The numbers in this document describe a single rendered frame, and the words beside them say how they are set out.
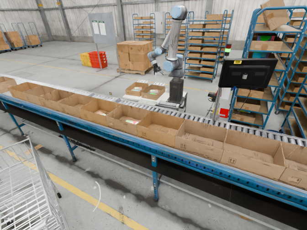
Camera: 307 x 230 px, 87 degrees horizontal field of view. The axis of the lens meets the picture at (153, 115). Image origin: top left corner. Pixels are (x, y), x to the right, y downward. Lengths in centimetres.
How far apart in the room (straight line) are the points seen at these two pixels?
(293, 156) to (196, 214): 115
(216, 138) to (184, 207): 97
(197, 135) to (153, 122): 50
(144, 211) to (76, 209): 82
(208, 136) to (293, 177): 67
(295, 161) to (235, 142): 45
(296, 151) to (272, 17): 142
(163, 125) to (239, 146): 76
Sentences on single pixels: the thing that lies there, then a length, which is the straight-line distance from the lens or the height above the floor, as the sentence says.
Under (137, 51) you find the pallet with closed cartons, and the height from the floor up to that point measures 83.
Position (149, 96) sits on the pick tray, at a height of 80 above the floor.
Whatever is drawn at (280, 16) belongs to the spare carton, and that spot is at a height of 187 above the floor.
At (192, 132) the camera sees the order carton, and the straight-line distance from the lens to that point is 169.
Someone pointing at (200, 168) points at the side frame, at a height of 81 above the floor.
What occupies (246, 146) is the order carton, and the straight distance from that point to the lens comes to 169.
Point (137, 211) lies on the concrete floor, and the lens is 219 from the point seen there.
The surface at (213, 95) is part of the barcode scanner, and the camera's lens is 211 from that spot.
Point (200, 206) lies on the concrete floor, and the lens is 225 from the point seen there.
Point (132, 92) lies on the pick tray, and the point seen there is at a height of 81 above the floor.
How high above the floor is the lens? 195
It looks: 32 degrees down
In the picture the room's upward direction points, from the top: 2 degrees counter-clockwise
